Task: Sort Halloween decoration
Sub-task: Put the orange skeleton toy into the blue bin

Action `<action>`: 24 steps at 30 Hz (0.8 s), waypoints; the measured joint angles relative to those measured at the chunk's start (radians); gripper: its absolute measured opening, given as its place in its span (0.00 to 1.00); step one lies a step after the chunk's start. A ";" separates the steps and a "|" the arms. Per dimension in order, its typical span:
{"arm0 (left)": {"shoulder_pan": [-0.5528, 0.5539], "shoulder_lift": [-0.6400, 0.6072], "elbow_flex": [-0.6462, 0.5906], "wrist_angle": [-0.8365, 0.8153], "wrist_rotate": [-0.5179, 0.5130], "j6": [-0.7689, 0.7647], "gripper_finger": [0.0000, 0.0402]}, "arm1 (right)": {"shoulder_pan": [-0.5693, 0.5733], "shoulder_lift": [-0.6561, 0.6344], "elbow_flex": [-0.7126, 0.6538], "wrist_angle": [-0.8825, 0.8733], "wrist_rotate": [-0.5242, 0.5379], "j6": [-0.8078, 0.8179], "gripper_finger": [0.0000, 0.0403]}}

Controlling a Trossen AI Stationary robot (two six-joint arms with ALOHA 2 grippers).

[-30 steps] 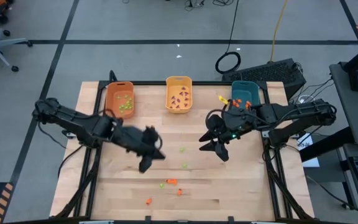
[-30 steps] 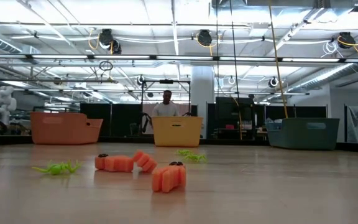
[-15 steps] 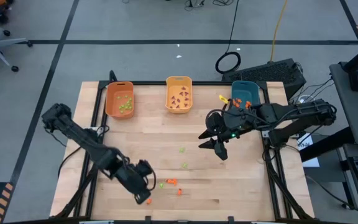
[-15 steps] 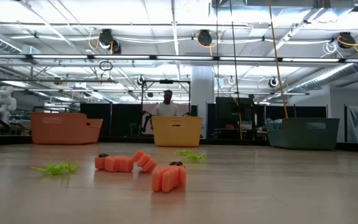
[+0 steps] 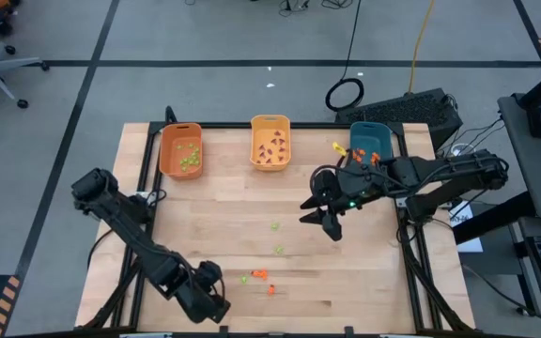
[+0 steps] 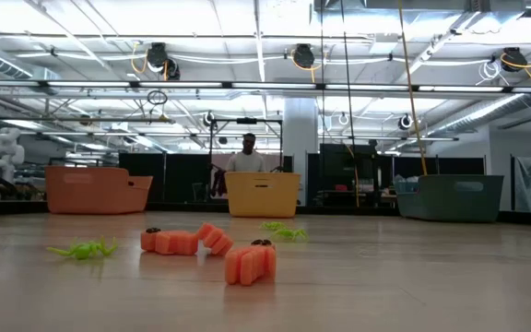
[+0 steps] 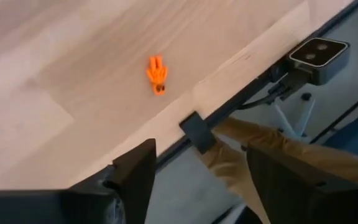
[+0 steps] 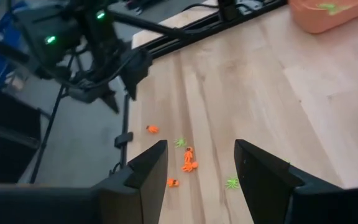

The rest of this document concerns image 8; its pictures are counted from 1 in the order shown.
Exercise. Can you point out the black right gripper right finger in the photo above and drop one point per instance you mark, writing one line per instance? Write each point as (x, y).
(266, 189)

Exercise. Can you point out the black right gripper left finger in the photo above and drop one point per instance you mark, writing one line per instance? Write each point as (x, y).
(141, 196)

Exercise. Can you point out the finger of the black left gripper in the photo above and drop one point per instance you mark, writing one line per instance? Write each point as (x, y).
(137, 68)
(111, 100)

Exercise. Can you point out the small green plastic spider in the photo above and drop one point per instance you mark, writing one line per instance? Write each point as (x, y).
(180, 142)
(232, 183)
(331, 7)

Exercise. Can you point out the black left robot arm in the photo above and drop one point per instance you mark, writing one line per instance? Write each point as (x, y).
(228, 9)

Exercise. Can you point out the black table edge clamp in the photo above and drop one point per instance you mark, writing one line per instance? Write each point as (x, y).
(123, 140)

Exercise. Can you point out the black equipment case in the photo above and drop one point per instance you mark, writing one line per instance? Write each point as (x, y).
(8, 149)

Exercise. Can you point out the orange plastic bin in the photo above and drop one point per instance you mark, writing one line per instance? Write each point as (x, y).
(322, 21)

